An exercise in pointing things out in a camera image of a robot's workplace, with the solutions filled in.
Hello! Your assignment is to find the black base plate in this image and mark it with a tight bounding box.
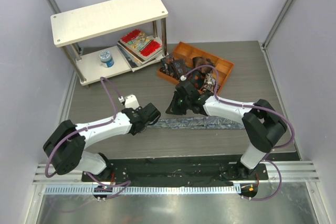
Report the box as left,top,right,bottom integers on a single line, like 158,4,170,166
94,156,269,187

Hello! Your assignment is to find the red treehouse book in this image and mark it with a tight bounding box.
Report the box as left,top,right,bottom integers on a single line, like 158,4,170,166
120,29,162,60

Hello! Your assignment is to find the black orange flower tie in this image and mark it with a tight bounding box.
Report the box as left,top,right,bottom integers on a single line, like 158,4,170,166
188,70,204,90

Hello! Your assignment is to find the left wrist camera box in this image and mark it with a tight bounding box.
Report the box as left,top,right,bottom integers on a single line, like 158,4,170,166
124,94,140,110

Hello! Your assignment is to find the blue jar white lid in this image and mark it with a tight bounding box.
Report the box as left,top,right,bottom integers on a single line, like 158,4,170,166
99,50,114,68

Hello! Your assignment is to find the bottom dark cover book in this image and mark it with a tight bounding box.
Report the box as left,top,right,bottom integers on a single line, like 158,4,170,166
117,45,163,72

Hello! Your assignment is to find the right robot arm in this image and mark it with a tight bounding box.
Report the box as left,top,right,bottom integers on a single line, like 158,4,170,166
165,81,287,179

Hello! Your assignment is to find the brown blue floral tie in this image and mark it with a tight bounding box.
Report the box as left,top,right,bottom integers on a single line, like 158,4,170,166
172,59,191,80

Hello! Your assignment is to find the cat pattern tie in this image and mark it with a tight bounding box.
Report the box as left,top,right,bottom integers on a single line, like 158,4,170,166
200,73,220,93

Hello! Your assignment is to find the orange wooden divided tray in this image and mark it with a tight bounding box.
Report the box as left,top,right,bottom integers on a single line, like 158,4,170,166
157,42,234,93

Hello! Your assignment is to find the slotted cable duct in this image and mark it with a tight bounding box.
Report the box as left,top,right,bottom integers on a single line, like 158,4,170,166
44,184,241,195

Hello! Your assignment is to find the white two-tier shelf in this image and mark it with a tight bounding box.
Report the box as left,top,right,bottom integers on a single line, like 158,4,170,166
50,0,169,86

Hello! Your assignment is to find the grey floral tie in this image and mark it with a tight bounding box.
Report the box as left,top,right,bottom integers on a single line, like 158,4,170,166
148,116,245,130

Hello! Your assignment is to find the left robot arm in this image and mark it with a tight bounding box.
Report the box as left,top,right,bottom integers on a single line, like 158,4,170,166
43,103,161,182

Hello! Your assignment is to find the dark brown red tie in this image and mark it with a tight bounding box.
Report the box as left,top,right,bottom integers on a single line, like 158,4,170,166
192,57,214,74

